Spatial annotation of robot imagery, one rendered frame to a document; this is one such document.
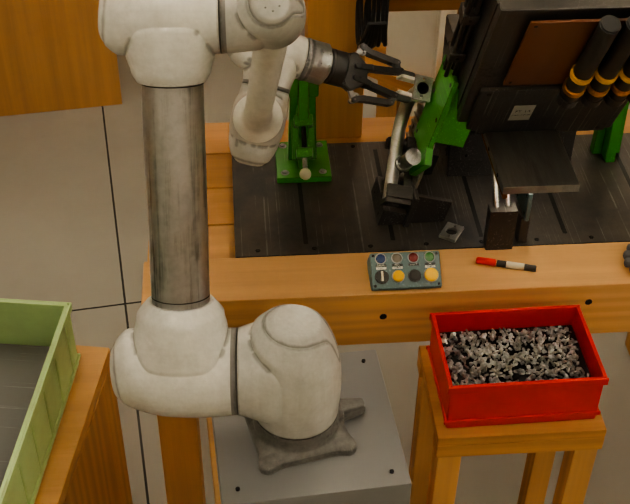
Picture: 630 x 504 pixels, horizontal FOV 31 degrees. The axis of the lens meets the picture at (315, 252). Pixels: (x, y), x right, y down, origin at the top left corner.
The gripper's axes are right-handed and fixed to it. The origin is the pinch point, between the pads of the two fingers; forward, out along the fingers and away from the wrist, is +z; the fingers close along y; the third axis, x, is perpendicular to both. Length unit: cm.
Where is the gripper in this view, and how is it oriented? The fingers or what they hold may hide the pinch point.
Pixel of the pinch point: (412, 88)
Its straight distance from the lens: 250.3
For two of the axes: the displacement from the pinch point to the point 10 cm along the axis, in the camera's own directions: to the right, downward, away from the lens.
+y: 1.7, -9.8, 1.1
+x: -3.5, 0.5, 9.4
